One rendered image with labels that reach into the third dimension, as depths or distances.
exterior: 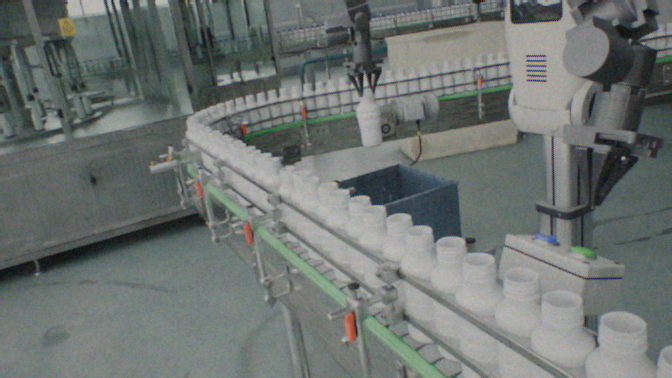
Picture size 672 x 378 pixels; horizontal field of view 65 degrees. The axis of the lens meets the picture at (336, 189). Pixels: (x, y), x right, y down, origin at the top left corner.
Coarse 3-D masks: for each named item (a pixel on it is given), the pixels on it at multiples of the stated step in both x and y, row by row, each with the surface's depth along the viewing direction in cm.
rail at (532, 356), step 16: (192, 144) 186; (240, 176) 137; (240, 192) 143; (272, 192) 116; (256, 208) 132; (320, 224) 95; (304, 240) 106; (320, 256) 100; (368, 256) 81; (400, 272) 73; (368, 288) 84; (416, 288) 70; (448, 304) 64; (416, 320) 73; (480, 320) 59; (432, 336) 70; (496, 336) 57; (448, 352) 67; (528, 352) 53; (480, 368) 62; (544, 368) 52; (560, 368) 50
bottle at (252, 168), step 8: (248, 152) 134; (256, 152) 134; (248, 160) 133; (256, 160) 132; (248, 168) 133; (256, 168) 132; (248, 176) 133; (248, 184) 134; (256, 192) 134; (256, 200) 135
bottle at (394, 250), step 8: (392, 216) 79; (400, 216) 79; (408, 216) 78; (392, 224) 77; (400, 224) 76; (408, 224) 77; (392, 232) 77; (400, 232) 77; (392, 240) 78; (400, 240) 77; (384, 248) 79; (392, 248) 77; (400, 248) 77; (384, 256) 79; (392, 256) 77; (400, 256) 77; (400, 264) 77; (400, 280) 78; (400, 288) 78; (400, 296) 79; (400, 304) 79
